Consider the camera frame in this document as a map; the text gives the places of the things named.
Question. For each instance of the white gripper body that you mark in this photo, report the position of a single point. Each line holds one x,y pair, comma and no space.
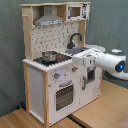
89,58

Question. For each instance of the white toy microwave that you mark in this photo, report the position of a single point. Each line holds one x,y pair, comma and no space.
77,11

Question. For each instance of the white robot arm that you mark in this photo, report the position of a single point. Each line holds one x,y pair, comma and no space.
112,63

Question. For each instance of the wooden toy kitchen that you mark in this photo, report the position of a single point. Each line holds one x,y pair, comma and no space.
40,84

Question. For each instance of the grey ice dispenser panel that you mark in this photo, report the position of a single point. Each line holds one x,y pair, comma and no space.
90,74

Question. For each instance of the right red stove knob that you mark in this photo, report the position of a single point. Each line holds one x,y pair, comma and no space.
74,69

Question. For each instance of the red stove knob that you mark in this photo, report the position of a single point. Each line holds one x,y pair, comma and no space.
56,75
74,69

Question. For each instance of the grey toy sink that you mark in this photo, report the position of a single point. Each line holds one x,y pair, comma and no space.
76,50

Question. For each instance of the black toy faucet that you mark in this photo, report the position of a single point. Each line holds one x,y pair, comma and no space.
71,44

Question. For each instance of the black toy stovetop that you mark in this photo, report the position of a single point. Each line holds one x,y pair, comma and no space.
59,58

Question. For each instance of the left red stove knob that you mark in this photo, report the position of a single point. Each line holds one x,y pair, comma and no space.
56,75

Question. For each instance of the small metal pot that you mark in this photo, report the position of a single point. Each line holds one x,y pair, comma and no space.
49,56

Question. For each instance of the toy oven door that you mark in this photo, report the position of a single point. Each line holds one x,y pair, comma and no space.
64,97

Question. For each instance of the grey range hood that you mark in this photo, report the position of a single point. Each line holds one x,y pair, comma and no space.
48,18

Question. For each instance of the grey cabinet door handle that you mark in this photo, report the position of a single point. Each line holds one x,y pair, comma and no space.
84,83

